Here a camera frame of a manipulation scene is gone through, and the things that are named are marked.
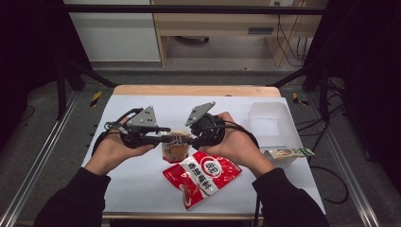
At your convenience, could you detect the black frame strut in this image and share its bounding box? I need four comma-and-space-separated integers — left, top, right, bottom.
56, 60, 117, 121
270, 61, 330, 124

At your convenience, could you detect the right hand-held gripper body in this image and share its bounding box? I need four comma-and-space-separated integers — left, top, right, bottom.
184, 101, 227, 151

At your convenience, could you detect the hanging black cable bundle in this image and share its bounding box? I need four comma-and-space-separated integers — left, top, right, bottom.
276, 13, 311, 67

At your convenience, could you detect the wooden table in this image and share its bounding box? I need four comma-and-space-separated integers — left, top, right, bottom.
102, 84, 282, 220

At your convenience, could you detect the black horizontal frame bar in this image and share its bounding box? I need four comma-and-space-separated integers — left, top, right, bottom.
62, 4, 327, 16

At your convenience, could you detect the white table mat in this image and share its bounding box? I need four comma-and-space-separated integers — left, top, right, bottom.
80, 94, 326, 216

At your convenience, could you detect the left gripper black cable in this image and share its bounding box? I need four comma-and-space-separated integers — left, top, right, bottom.
91, 108, 145, 155

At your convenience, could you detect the white cabinet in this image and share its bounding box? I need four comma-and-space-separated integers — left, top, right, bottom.
62, 0, 162, 63

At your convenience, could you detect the person's left hand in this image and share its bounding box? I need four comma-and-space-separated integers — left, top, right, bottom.
84, 117, 155, 176

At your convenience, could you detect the cream sauce packet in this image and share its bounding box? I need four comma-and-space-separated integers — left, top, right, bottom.
161, 128, 192, 165

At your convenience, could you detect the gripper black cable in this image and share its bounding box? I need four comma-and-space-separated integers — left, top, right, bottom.
91, 108, 145, 155
201, 121, 262, 227

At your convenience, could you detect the person's right hand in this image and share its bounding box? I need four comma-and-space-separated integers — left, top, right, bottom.
198, 112, 275, 179

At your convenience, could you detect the red seasoning packet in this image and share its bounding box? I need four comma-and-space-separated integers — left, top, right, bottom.
162, 150, 243, 211

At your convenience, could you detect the aluminium rail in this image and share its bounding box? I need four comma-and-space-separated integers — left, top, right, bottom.
0, 91, 79, 227
306, 93, 381, 227

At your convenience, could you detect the black floor cable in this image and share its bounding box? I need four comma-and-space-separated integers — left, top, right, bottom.
296, 103, 350, 205

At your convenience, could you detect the green and beige seasoning packet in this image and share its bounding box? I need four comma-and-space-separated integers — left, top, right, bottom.
264, 147, 316, 161

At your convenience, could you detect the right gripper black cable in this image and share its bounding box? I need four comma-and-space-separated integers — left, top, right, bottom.
201, 121, 262, 227

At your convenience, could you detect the translucent plastic container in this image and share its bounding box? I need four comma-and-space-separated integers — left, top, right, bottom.
247, 101, 304, 165

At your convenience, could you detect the wooden desk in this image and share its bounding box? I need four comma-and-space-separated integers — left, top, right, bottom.
150, 0, 329, 68

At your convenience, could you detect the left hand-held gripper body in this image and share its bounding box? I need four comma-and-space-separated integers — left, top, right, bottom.
117, 105, 159, 150

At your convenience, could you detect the black curtain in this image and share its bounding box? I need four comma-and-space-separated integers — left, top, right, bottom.
304, 0, 401, 183
0, 0, 93, 149

